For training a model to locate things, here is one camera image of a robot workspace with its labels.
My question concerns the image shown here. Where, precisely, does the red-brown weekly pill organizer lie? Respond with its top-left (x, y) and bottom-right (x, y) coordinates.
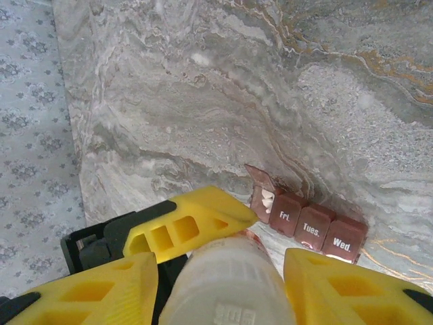
top-left (244, 164), bottom-right (369, 265)

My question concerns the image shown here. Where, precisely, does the white pill bottle orange label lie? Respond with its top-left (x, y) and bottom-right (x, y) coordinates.
top-left (161, 232), bottom-right (298, 325)

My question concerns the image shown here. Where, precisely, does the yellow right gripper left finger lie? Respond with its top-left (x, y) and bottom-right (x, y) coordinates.
top-left (0, 251), bottom-right (158, 325)

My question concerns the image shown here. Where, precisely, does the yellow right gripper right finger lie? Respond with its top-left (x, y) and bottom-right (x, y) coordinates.
top-left (283, 247), bottom-right (433, 325)

